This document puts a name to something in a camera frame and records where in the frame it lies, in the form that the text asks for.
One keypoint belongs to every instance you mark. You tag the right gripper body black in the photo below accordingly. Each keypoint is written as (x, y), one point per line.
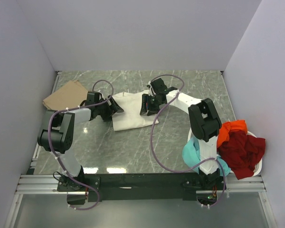
(152, 103)

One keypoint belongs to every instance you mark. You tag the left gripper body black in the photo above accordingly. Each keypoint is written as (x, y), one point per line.
(106, 111)

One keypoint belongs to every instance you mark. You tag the cream white t shirt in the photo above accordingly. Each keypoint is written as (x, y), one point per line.
(130, 118)

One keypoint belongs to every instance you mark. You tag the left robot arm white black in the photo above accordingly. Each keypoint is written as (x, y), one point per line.
(57, 131)

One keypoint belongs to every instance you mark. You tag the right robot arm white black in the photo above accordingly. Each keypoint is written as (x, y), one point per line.
(205, 124)

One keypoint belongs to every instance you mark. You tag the folded tan t shirt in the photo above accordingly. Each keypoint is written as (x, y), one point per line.
(69, 95)

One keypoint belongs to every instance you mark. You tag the white perforated laundry basket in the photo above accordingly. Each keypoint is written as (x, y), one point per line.
(257, 166)

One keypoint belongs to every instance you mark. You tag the teal t shirt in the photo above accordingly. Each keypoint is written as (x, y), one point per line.
(191, 155)

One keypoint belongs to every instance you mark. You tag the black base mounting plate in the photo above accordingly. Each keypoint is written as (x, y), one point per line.
(150, 186)

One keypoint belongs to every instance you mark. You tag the orange t shirt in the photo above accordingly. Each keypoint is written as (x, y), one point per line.
(227, 127)

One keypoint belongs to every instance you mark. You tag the dark red t shirt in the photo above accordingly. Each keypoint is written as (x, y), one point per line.
(242, 152)

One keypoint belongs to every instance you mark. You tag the aluminium frame rail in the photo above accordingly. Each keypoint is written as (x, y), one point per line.
(101, 150)

